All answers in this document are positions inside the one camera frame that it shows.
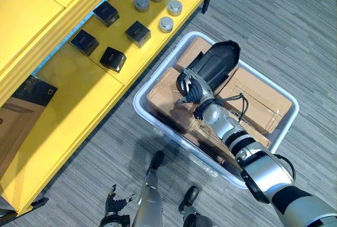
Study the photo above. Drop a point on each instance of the yellow metal shelf unit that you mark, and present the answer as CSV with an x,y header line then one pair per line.
x,y
87,92

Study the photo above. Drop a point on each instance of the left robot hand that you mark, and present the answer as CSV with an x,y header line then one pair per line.
x,y
114,203

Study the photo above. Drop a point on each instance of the small black box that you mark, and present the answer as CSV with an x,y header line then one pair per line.
x,y
112,59
84,42
106,13
138,33

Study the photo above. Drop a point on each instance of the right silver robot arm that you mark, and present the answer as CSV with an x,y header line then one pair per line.
x,y
263,174

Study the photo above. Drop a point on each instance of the left silver robot leg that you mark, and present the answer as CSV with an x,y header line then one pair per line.
x,y
150,200

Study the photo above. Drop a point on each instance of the dark robot foot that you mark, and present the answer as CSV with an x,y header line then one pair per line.
x,y
190,196
157,159

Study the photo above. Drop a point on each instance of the right dark robot foot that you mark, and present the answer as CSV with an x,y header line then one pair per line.
x,y
190,196

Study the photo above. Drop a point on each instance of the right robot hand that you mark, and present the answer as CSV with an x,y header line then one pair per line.
x,y
193,86

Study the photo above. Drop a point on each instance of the black shelf base bar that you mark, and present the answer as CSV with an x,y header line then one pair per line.
x,y
15,209

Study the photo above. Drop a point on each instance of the left dark robot foot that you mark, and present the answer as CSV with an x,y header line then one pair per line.
x,y
157,159

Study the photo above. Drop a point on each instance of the white plastic bin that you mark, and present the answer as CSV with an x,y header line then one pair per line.
x,y
147,106

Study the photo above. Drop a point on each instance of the large black brown carton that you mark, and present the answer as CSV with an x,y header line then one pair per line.
x,y
23,116

